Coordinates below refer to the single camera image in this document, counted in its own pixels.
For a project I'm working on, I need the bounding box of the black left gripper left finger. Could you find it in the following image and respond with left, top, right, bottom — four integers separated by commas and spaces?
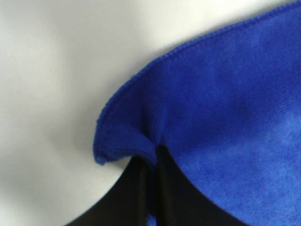
68, 157, 148, 226

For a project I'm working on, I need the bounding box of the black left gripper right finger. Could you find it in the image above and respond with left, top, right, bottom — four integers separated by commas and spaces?
156, 145, 240, 226

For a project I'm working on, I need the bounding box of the blue microfibre towel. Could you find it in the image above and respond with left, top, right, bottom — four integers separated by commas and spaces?
93, 0, 301, 226

